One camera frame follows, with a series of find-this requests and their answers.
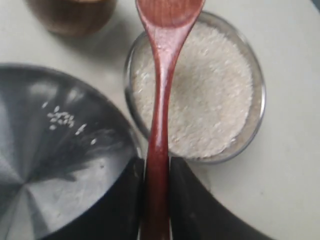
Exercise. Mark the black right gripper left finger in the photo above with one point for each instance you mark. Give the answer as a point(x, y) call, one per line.
point(98, 199)

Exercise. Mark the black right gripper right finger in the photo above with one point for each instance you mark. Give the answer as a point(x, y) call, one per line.
point(196, 215)

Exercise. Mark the reddish wooden spoon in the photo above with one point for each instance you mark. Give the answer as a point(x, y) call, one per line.
point(167, 24)

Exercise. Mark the steel bowl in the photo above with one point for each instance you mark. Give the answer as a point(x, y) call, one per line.
point(258, 102)

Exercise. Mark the round steel plate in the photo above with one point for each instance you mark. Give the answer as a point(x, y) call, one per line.
point(50, 120)

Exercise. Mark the brown wooden cup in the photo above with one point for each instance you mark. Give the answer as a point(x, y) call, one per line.
point(73, 18)

